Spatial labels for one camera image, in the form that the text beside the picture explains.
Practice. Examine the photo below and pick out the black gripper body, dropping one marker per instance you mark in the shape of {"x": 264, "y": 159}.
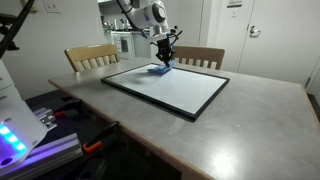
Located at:
{"x": 165, "y": 44}

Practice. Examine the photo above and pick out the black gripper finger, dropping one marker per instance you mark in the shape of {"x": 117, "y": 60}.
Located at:
{"x": 170, "y": 55}
{"x": 161, "y": 55}

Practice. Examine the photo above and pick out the blue towel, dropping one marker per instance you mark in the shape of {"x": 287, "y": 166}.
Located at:
{"x": 160, "y": 70}

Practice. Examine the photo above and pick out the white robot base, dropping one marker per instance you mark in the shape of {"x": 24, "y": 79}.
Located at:
{"x": 16, "y": 116}

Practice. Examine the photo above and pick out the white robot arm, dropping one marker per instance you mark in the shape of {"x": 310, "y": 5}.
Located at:
{"x": 146, "y": 15}

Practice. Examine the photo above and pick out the black framed whiteboard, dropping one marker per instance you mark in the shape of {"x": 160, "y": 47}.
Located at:
{"x": 173, "y": 90}

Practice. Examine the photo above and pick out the black door latch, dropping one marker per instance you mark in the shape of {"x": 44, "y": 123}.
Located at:
{"x": 175, "y": 29}

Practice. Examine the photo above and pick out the brown wooden chair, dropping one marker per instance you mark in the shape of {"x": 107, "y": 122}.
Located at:
{"x": 200, "y": 52}

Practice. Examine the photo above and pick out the white kitchen appliance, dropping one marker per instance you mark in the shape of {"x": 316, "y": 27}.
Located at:
{"x": 130, "y": 46}

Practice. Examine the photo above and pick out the white door with latch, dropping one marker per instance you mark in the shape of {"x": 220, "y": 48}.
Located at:
{"x": 190, "y": 20}

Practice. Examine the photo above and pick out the light wooden chair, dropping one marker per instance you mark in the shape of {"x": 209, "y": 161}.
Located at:
{"x": 90, "y": 52}

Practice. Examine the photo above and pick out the orange and black clamp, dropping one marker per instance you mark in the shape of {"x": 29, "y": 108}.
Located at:
{"x": 100, "y": 135}
{"x": 71, "y": 106}

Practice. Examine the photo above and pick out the white door with lever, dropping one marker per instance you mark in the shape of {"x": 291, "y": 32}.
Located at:
{"x": 283, "y": 40}

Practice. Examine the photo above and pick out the black robot stand surface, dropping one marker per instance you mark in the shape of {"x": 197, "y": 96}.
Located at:
{"x": 73, "y": 128}

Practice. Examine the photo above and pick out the short aluminium extrusion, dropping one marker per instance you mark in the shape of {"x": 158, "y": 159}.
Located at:
{"x": 45, "y": 116}

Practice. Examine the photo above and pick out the long aluminium extrusion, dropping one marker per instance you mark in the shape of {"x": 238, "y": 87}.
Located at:
{"x": 50, "y": 151}

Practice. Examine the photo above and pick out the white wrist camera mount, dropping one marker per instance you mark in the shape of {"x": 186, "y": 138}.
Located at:
{"x": 156, "y": 38}

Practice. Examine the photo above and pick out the small white wall plate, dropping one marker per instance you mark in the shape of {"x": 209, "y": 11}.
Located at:
{"x": 234, "y": 14}

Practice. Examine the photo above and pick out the wall sign plate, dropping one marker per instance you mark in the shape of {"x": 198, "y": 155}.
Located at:
{"x": 235, "y": 3}

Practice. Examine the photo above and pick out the white double switch plate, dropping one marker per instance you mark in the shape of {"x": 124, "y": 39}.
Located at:
{"x": 51, "y": 5}

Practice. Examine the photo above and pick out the beige wall thermostat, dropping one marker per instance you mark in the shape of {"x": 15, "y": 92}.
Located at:
{"x": 34, "y": 9}

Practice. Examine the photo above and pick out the black camera on mount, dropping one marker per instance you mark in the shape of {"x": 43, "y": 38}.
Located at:
{"x": 13, "y": 46}

